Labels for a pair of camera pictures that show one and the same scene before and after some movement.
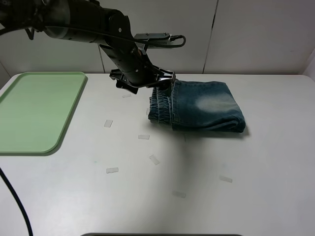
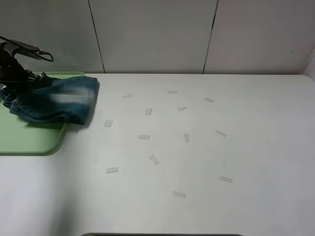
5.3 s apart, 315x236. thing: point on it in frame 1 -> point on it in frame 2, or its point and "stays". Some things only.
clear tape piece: [178, 193] stays
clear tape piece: [108, 123] stays
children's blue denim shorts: [201, 105] -> [70, 99]
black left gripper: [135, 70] -> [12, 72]
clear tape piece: [111, 170] stays
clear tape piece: [154, 159] stays
